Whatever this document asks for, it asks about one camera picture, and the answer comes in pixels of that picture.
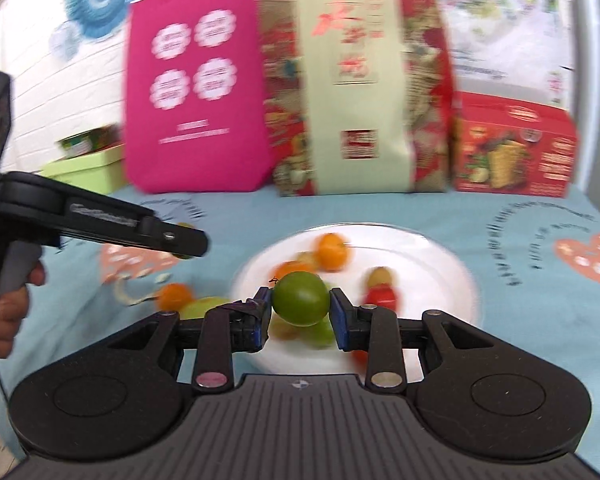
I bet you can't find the left hand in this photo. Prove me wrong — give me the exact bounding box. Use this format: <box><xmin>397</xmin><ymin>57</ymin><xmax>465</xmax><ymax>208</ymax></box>
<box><xmin>0</xmin><ymin>261</ymin><xmax>46</xmax><ymax>359</ymax></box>

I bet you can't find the red small fruit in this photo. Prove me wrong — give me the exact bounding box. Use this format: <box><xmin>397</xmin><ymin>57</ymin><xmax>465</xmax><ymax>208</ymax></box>
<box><xmin>364</xmin><ymin>284</ymin><xmax>400</xmax><ymax>312</ymax></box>
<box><xmin>351</xmin><ymin>350</ymin><xmax>368</xmax><ymax>367</ymax></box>

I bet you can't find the orange with stem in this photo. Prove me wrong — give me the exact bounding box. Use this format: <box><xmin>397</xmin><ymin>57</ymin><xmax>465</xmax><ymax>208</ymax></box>
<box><xmin>314</xmin><ymin>232</ymin><xmax>351</xmax><ymax>272</ymax></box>

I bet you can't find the white oval plate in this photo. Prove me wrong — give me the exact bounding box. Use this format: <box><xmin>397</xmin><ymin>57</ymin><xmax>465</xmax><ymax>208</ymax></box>
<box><xmin>230</xmin><ymin>223</ymin><xmax>481</xmax><ymax>375</ymax></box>

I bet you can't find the blue printed tablecloth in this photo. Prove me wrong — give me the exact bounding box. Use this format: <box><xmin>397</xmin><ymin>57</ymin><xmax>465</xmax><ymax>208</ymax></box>
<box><xmin>0</xmin><ymin>188</ymin><xmax>600</xmax><ymax>471</ymax></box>

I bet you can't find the orange tangerine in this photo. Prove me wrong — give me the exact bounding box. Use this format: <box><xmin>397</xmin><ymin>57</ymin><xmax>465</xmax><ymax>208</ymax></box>
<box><xmin>268</xmin><ymin>260</ymin><xmax>316</xmax><ymax>284</ymax></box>
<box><xmin>155</xmin><ymin>283</ymin><xmax>195</xmax><ymax>312</ymax></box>

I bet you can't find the green bowl container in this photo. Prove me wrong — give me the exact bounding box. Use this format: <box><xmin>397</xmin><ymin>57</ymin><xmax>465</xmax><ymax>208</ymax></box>
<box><xmin>56</xmin><ymin>124</ymin><xmax>120</xmax><ymax>158</ymax></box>

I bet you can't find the light green guava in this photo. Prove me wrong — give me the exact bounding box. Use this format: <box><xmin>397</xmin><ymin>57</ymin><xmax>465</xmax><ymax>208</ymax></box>
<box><xmin>180</xmin><ymin>297</ymin><xmax>230</xmax><ymax>320</ymax></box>

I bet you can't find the red cracker box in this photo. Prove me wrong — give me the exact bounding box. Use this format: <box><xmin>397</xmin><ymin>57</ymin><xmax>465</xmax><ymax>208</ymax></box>
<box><xmin>451</xmin><ymin>92</ymin><xmax>578</xmax><ymax>197</ymax></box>

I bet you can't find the green box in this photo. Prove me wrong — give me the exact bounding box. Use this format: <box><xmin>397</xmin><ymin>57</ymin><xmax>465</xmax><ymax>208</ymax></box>
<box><xmin>40</xmin><ymin>144</ymin><xmax>128</xmax><ymax>194</ymax></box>

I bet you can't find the brown longan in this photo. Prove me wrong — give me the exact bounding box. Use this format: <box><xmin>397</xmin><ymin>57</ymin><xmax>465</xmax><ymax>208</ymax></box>
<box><xmin>366</xmin><ymin>266</ymin><xmax>394</xmax><ymax>288</ymax></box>
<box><xmin>296</xmin><ymin>252</ymin><xmax>320</xmax><ymax>271</ymax></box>

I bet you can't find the pink tote bag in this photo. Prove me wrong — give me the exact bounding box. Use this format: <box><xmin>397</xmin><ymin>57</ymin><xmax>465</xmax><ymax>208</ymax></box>
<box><xmin>122</xmin><ymin>0</ymin><xmax>272</xmax><ymax>193</ymax></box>

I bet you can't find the round green fruit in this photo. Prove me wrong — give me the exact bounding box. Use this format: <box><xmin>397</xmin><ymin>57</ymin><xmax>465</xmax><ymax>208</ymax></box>
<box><xmin>271</xmin><ymin>271</ymin><xmax>330</xmax><ymax>327</ymax></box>

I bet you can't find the white floral plastic bag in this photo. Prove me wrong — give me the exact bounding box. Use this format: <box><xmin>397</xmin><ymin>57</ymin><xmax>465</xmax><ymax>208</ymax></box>
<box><xmin>437</xmin><ymin>0</ymin><xmax>574</xmax><ymax>110</ymax></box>

